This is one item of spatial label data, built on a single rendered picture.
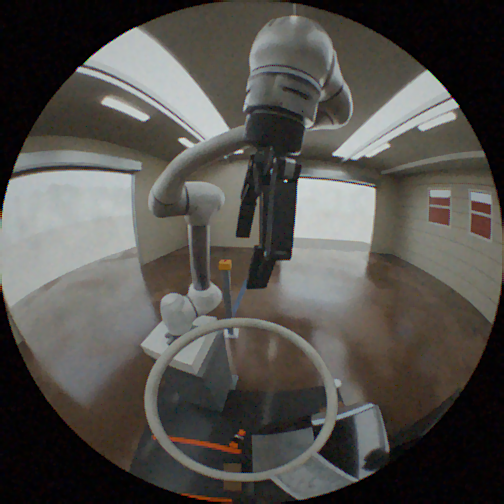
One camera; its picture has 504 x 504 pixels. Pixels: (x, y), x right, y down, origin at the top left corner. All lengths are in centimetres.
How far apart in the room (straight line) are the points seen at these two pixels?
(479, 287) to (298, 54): 653
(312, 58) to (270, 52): 4
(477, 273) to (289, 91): 653
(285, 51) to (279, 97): 7
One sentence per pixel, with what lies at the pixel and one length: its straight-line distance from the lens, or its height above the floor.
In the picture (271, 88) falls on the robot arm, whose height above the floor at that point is 174.
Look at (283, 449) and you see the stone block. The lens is 88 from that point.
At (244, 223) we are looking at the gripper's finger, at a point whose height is 158.
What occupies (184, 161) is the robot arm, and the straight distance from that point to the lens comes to 38.
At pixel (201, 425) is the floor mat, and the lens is 166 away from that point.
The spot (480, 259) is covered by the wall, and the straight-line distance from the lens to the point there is 652.
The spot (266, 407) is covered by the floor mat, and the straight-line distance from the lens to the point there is 166.
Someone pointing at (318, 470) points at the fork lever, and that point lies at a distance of 54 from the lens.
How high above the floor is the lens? 161
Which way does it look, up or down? 16 degrees down
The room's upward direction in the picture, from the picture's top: straight up
